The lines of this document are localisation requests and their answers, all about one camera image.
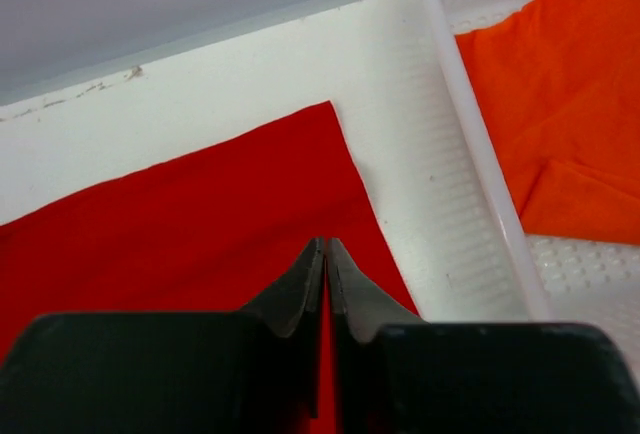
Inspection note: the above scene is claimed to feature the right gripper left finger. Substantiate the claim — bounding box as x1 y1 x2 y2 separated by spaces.
1 238 325 433

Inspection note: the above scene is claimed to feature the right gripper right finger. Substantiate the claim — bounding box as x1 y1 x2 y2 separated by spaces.
326 238 639 433

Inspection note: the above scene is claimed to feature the red t shirt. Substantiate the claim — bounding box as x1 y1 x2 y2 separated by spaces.
1 102 412 433

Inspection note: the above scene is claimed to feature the white plastic basket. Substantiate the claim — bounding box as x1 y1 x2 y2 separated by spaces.
421 0 639 371

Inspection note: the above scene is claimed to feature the orange t shirt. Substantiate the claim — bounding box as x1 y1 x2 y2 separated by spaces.
456 0 639 245

